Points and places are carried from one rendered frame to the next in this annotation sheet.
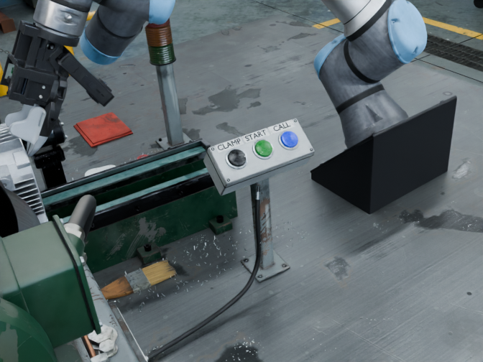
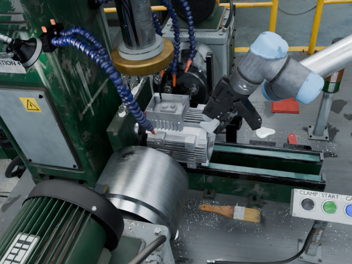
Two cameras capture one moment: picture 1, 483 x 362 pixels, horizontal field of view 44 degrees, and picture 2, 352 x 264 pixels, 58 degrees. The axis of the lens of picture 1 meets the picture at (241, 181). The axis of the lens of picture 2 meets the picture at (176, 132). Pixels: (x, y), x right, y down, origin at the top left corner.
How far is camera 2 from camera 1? 0.39 m
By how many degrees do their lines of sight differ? 37
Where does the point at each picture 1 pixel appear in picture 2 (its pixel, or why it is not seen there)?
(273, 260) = (315, 253)
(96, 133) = (279, 104)
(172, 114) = (321, 119)
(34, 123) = (212, 125)
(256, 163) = (319, 213)
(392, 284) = not seen: outside the picture
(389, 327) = not seen: outside the picture
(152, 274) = (248, 215)
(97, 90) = (251, 122)
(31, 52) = (221, 94)
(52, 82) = (226, 112)
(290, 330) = not seen: outside the picture
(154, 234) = (261, 193)
